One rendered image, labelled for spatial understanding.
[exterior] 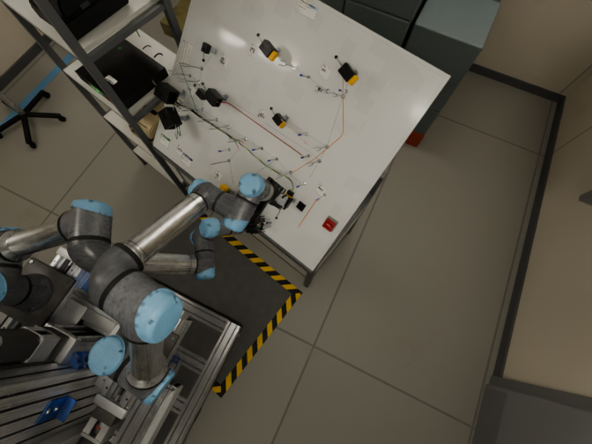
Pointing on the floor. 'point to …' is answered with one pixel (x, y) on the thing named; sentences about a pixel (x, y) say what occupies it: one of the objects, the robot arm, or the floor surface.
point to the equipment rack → (86, 54)
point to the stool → (26, 114)
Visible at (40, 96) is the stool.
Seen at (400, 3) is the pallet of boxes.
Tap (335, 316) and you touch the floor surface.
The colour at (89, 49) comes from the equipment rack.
